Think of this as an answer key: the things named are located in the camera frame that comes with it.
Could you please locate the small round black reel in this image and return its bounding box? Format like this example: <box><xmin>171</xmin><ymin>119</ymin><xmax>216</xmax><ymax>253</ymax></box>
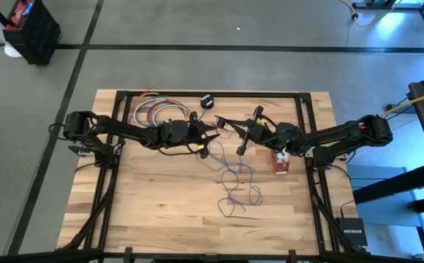
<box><xmin>200</xmin><ymin>94</ymin><xmax>215</xmax><ymax>110</ymax></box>

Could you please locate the orange coiled cable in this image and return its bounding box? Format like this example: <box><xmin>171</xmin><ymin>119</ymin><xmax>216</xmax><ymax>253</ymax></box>
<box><xmin>129</xmin><ymin>87</ymin><xmax>162</xmax><ymax>118</ymax></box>

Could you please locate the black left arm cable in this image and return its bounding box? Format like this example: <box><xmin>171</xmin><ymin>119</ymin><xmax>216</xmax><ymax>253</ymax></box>
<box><xmin>153</xmin><ymin>140</ymin><xmax>202</xmax><ymax>157</ymax></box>

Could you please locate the red tape dispenser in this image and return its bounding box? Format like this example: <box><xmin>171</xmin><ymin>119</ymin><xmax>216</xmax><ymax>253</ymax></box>
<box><xmin>270</xmin><ymin>149</ymin><xmax>291</xmax><ymax>175</ymax></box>

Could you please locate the white standing tower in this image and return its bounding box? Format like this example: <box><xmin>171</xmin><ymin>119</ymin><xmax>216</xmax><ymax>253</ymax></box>
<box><xmin>0</xmin><ymin>3</ymin><xmax>23</xmax><ymax>58</ymax></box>

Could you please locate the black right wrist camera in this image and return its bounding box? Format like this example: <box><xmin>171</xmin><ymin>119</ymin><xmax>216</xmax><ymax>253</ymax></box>
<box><xmin>254</xmin><ymin>123</ymin><xmax>271</xmax><ymax>142</ymax></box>

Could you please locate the coiled coloured cable bundle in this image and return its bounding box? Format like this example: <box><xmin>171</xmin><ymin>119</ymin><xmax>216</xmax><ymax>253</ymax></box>
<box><xmin>132</xmin><ymin>96</ymin><xmax>192</xmax><ymax>129</ymax></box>

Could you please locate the black crate with red top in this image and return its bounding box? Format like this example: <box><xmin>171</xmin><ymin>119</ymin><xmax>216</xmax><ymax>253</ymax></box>
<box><xmin>2</xmin><ymin>0</ymin><xmax>62</xmax><ymax>66</ymax></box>

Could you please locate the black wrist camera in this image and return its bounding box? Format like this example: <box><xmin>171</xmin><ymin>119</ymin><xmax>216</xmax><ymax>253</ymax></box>
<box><xmin>186</xmin><ymin>123</ymin><xmax>200</xmax><ymax>140</ymax></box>
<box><xmin>254</xmin><ymin>123</ymin><xmax>271</xmax><ymax>142</ymax></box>

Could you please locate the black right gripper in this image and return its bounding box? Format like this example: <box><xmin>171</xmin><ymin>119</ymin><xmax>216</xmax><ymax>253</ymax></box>
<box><xmin>214</xmin><ymin>106</ymin><xmax>268</xmax><ymax>156</ymax></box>

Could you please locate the black Netgear switch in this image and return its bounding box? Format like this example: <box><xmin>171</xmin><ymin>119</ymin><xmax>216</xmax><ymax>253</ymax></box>
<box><xmin>335</xmin><ymin>217</ymin><xmax>369</xmax><ymax>248</ymax></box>

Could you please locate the green coiled cable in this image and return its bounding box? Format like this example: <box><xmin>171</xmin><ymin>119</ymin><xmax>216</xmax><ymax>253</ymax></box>
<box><xmin>144</xmin><ymin>95</ymin><xmax>169</xmax><ymax>105</ymax></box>

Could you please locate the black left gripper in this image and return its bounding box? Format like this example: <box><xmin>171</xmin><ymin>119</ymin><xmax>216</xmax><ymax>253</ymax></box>
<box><xmin>188</xmin><ymin>111</ymin><xmax>221</xmax><ymax>160</ymax></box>

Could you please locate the yellow hanging cable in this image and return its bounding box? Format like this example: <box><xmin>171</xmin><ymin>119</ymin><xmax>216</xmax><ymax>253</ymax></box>
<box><xmin>379</xmin><ymin>87</ymin><xmax>424</xmax><ymax>118</ymax></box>

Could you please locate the black metal table frame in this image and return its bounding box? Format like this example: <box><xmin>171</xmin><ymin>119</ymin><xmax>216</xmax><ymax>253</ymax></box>
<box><xmin>56</xmin><ymin>90</ymin><xmax>361</xmax><ymax>256</ymax></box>

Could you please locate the black stand base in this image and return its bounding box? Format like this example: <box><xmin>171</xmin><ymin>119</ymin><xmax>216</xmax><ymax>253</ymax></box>
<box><xmin>351</xmin><ymin>0</ymin><xmax>424</xmax><ymax>10</ymax></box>

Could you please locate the black rig crossbar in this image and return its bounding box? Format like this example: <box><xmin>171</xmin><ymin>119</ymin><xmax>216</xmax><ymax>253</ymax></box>
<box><xmin>0</xmin><ymin>248</ymin><xmax>424</xmax><ymax>263</ymax></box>

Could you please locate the long blue cord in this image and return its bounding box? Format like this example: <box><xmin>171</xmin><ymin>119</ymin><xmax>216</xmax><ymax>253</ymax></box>
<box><xmin>194</xmin><ymin>106</ymin><xmax>265</xmax><ymax>219</ymax></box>

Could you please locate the yellow floor cable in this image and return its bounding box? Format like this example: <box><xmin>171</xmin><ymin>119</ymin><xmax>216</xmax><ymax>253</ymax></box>
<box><xmin>338</xmin><ymin>0</ymin><xmax>405</xmax><ymax>28</ymax></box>

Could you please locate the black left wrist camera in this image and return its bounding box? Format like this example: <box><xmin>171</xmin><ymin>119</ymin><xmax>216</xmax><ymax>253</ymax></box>
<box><xmin>186</xmin><ymin>123</ymin><xmax>200</xmax><ymax>140</ymax></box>

